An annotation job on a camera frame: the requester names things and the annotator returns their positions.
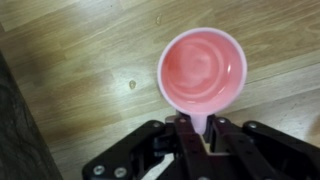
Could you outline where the dark wood board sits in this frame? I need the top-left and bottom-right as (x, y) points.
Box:
(0, 49), (64, 180)

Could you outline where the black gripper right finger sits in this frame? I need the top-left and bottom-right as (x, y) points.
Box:
(209, 115), (320, 180)

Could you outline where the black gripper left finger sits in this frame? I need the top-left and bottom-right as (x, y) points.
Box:
(81, 113), (210, 180)

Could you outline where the light pink handled cup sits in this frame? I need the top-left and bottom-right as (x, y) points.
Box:
(156, 27), (248, 136)

